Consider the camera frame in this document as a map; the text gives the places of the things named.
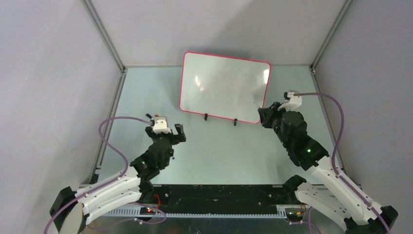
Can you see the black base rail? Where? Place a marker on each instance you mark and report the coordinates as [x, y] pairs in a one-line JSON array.
[[219, 199]]

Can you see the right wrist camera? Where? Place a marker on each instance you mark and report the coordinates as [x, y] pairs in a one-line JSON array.
[[293, 101]]

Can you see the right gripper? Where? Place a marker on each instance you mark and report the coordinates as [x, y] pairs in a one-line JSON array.
[[267, 113]]

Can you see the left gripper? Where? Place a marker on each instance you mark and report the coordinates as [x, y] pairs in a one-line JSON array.
[[176, 138]]

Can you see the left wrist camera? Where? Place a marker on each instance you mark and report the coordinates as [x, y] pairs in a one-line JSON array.
[[160, 125]]

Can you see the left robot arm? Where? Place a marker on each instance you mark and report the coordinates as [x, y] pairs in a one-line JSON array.
[[73, 210]]

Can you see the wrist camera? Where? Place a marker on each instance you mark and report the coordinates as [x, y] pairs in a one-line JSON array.
[[293, 101], [160, 125]]

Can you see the aluminium frame front rail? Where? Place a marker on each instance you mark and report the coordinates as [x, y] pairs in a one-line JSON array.
[[204, 200]]

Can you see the pink framed whiteboard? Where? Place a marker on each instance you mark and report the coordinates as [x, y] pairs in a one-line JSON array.
[[223, 86]]

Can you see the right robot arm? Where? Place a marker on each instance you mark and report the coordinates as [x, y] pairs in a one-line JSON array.
[[342, 201]]

